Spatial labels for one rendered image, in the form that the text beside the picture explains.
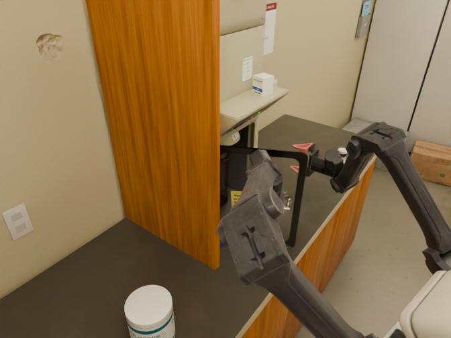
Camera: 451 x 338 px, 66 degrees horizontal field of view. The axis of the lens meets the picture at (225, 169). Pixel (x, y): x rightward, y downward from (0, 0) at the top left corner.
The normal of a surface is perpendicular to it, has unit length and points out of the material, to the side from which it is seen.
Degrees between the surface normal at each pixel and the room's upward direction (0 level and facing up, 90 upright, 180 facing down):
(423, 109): 90
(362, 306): 0
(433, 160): 86
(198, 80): 90
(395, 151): 58
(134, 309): 0
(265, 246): 40
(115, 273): 0
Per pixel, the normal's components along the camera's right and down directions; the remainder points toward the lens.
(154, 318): 0.01, -0.85
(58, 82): 0.81, 0.32
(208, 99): -0.59, 0.42
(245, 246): -0.54, -0.47
